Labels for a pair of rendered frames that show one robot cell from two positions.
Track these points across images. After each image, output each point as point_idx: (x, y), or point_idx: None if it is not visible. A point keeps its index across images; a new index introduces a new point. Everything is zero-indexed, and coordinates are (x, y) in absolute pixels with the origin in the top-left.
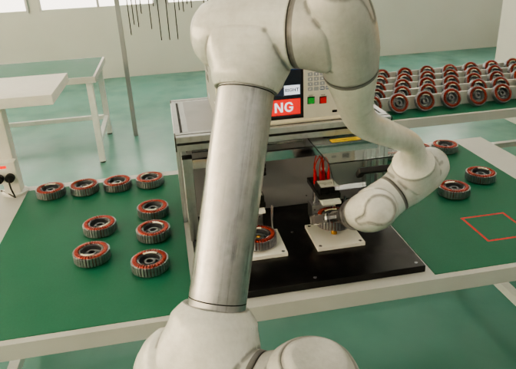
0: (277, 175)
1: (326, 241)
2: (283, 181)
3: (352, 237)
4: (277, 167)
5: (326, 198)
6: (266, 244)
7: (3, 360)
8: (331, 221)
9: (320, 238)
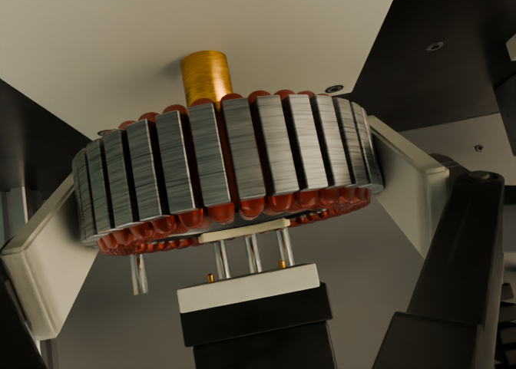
0: (400, 266)
1: None
2: (370, 242)
3: (42, 37)
4: (407, 299)
5: (277, 301)
6: None
7: None
8: (484, 331)
9: (327, 14)
